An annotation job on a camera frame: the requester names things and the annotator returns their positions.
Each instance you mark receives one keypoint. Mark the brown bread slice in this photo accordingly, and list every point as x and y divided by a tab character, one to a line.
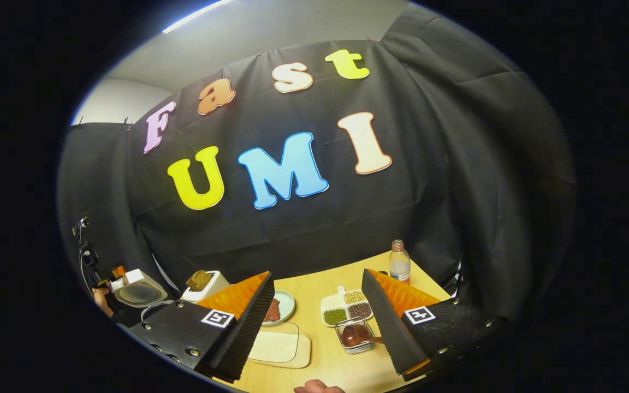
200	280

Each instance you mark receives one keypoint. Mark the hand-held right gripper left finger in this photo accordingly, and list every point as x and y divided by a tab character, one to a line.
251	327

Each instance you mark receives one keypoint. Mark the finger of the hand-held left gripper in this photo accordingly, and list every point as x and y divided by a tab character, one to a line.
119	272

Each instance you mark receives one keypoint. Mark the clear plastic water bottle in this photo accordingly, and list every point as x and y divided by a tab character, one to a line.
400	267

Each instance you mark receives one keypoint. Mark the pale green plate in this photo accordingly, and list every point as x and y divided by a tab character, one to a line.
287	305

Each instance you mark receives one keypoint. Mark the white divided bean dish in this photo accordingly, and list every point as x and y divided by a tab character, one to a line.
336	315

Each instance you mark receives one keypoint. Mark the black backdrop cloth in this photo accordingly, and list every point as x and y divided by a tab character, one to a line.
456	164

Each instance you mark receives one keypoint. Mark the brown wooden spoon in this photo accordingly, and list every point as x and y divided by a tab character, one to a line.
354	334

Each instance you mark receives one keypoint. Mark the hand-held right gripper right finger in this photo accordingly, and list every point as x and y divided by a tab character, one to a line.
388	333

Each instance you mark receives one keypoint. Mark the red meat slices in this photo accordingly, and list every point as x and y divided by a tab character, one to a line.
272	311

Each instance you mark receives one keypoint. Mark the large ceiling light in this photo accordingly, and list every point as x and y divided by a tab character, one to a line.
200	15

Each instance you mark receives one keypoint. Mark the white rice cooker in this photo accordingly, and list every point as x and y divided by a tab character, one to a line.
140	292

